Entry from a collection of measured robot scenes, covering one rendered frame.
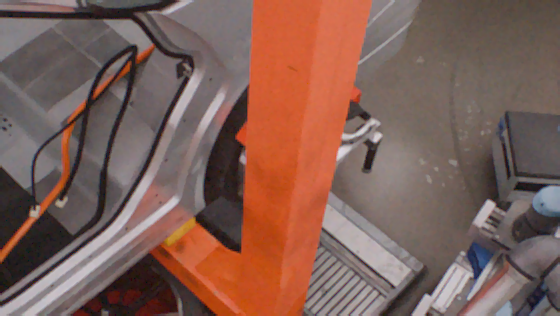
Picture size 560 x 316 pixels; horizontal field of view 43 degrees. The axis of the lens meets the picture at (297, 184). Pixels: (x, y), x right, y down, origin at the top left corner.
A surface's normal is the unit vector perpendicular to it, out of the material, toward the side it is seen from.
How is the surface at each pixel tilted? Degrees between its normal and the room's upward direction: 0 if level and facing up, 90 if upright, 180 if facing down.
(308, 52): 90
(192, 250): 0
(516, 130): 0
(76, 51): 6
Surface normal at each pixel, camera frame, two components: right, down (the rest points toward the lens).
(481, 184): 0.09, -0.57
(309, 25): -0.67, 0.57
